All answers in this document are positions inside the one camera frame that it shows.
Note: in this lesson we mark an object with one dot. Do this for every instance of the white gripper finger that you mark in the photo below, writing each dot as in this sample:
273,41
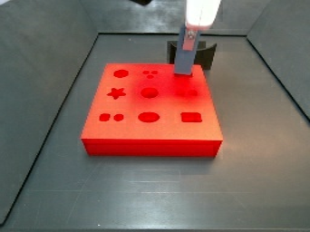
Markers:
200,13

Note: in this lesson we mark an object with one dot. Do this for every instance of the red shape sorter block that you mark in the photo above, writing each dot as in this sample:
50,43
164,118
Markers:
151,112

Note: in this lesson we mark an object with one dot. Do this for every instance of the black curved holder stand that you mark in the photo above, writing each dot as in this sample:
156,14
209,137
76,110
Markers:
203,57

